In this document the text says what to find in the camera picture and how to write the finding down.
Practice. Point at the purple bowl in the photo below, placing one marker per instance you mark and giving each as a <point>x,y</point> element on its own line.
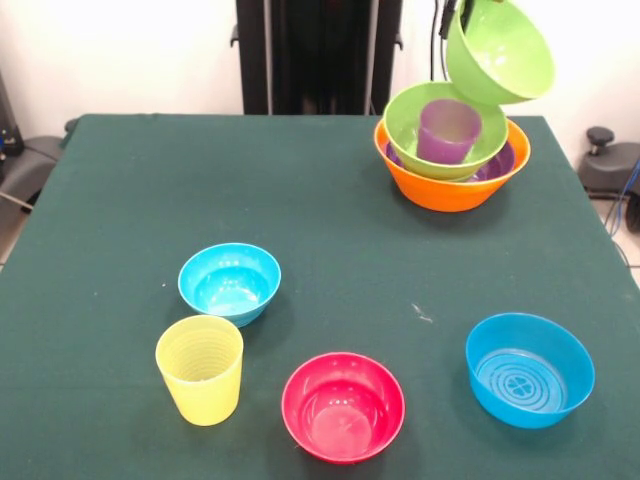
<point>500,165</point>

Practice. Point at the purple cup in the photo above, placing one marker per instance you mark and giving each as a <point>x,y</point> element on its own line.
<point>445,142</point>

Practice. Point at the black base with knob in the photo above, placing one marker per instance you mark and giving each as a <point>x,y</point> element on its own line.
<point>620,165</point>

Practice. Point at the small light blue bowl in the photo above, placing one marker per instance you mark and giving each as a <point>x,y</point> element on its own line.
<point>230,285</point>

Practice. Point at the red bowl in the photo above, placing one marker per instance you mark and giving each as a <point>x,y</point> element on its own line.
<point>343,417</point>

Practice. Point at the small green bowl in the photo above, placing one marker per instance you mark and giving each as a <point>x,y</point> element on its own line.
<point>462,178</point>

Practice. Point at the grey chair base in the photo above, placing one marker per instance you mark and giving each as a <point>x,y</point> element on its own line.
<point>35,155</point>

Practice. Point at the large orange bowl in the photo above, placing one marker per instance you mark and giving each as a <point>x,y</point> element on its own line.
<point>445,197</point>

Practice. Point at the blue bowl with ribbed bottom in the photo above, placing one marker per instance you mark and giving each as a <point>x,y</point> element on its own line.
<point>530,375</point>

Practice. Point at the yellow ribbed cup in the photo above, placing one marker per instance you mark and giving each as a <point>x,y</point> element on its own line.
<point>200,390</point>

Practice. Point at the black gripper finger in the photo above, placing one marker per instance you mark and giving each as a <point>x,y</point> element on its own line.
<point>448,17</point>
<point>466,12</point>

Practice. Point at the large green bowl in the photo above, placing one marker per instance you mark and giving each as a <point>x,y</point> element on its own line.
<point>505,55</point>
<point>400,130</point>

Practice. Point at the dark green tablecloth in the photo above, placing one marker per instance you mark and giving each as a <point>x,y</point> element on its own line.
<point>150,200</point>

